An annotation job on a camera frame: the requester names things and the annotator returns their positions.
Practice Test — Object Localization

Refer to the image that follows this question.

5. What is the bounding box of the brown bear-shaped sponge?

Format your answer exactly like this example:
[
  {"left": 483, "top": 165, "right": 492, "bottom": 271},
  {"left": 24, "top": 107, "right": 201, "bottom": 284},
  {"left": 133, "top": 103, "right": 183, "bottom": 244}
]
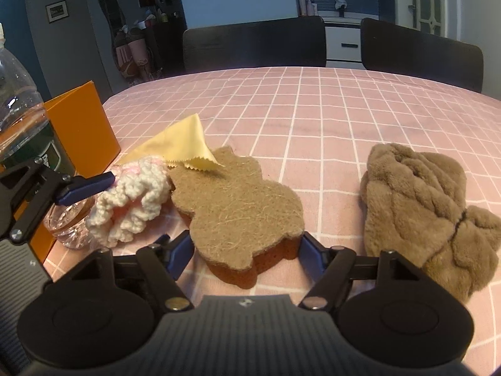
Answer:
[{"left": 170, "top": 147, "right": 305, "bottom": 290}]

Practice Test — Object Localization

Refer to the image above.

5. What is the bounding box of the pink checked tablecloth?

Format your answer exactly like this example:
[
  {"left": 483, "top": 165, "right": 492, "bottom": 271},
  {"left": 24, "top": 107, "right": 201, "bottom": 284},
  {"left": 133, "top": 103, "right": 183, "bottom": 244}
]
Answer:
[{"left": 38, "top": 66, "right": 501, "bottom": 376}]

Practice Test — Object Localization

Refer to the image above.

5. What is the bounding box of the clear plastic water bottle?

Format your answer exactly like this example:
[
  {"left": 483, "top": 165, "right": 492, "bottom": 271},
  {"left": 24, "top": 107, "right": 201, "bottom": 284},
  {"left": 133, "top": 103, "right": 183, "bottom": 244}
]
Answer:
[{"left": 0, "top": 23, "right": 97, "bottom": 250}]

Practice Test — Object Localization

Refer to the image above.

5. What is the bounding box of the left black chair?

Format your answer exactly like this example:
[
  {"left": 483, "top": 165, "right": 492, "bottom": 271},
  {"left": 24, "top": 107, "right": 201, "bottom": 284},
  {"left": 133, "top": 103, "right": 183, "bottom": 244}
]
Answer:
[{"left": 183, "top": 16, "right": 327, "bottom": 73}]

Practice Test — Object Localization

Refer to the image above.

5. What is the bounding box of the yellow microfiber cloth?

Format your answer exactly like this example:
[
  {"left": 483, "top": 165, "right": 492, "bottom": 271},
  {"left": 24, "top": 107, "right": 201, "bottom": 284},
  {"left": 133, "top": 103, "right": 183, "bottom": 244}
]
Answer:
[{"left": 119, "top": 114, "right": 223, "bottom": 171}]

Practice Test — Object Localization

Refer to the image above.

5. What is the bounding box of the black chair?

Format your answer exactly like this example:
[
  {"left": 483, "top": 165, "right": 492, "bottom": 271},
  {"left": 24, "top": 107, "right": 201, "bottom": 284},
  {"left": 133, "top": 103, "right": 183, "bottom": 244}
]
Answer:
[
  {"left": 183, "top": 16, "right": 327, "bottom": 73},
  {"left": 360, "top": 18, "right": 484, "bottom": 92}
]

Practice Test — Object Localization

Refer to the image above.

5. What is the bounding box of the brown plush cloth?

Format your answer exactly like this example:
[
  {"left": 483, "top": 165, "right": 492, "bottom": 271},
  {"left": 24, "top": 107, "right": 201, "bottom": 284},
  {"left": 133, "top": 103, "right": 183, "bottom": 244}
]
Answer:
[{"left": 360, "top": 144, "right": 500, "bottom": 303}]

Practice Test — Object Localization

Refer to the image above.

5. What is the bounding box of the white glazed door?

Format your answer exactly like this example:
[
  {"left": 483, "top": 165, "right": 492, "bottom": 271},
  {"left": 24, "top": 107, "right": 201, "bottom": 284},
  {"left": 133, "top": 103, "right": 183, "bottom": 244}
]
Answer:
[{"left": 395, "top": 0, "right": 461, "bottom": 40}]

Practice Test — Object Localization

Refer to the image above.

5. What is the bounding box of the small framed picture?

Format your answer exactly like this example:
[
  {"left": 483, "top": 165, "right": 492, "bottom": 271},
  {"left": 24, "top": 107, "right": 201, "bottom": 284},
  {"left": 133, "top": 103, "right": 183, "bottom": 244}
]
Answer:
[{"left": 46, "top": 0, "right": 69, "bottom": 24}]

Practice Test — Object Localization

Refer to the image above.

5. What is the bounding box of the white drawer cabinet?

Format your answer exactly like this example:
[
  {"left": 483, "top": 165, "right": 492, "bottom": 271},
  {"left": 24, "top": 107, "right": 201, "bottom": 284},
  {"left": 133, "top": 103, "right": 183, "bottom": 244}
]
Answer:
[{"left": 319, "top": 11, "right": 379, "bottom": 70}]

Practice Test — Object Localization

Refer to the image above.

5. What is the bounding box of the orange cardboard box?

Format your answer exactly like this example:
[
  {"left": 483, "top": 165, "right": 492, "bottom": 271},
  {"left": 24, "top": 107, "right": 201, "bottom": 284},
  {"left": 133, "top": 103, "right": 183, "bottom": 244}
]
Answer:
[{"left": 13, "top": 80, "right": 122, "bottom": 265}]

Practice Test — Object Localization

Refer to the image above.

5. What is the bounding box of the right black chair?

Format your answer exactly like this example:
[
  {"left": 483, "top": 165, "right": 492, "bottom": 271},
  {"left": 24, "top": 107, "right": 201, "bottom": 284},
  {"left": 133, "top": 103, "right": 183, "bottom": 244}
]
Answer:
[{"left": 360, "top": 18, "right": 484, "bottom": 92}]

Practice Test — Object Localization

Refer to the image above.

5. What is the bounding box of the pink white crochet scrunchie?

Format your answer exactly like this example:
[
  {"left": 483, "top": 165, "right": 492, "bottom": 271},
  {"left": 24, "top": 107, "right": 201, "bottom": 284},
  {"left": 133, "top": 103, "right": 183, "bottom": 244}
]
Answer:
[{"left": 86, "top": 156, "right": 172, "bottom": 248}]

